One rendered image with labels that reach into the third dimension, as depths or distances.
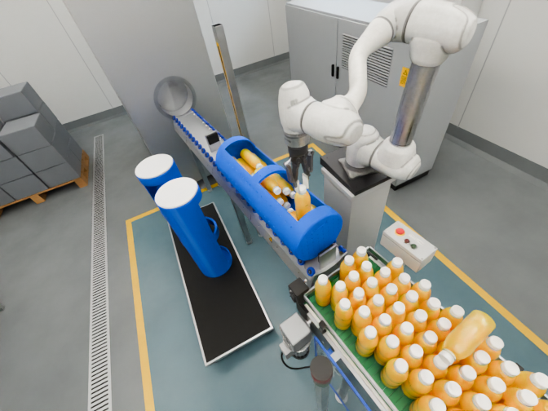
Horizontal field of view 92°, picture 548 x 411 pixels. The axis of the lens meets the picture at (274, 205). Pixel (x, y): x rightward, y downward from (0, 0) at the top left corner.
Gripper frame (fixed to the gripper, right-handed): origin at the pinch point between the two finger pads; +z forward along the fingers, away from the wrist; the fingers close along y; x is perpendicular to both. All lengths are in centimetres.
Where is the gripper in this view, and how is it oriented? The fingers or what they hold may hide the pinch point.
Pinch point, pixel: (301, 183)
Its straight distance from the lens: 111.1
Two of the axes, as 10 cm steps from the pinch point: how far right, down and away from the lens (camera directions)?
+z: 1.4, 6.8, 7.2
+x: 5.5, 5.5, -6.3
